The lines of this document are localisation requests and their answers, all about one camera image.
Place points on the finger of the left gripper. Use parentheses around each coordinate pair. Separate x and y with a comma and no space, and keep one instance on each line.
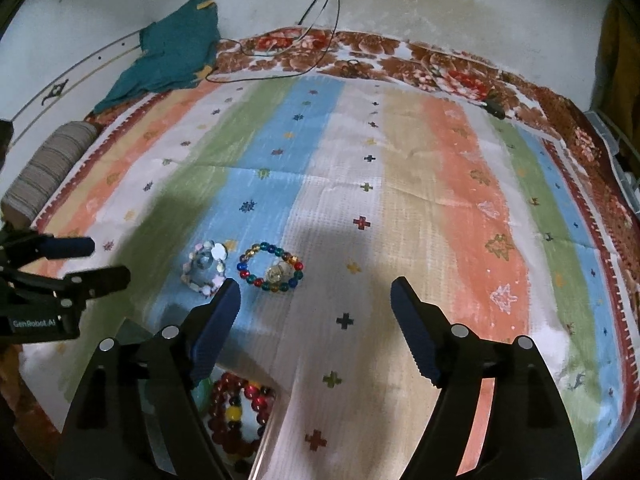
(71,288)
(32,247)

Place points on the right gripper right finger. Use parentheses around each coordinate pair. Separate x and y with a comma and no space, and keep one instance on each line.
(528,435)

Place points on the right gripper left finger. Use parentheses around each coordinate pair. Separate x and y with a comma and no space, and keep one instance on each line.
(133,415)

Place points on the wooden jewelry box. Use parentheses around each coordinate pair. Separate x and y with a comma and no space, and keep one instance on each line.
(203,420)

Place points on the grey striped bolster pillow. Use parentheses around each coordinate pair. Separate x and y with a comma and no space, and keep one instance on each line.
(45,172)

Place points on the teal cloth garment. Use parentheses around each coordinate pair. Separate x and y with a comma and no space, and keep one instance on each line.
(173,51)

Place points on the striped colourful bedspread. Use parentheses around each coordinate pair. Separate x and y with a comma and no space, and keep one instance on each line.
(509,229)

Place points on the black charger plug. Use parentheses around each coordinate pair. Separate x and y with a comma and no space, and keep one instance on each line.
(494,108)

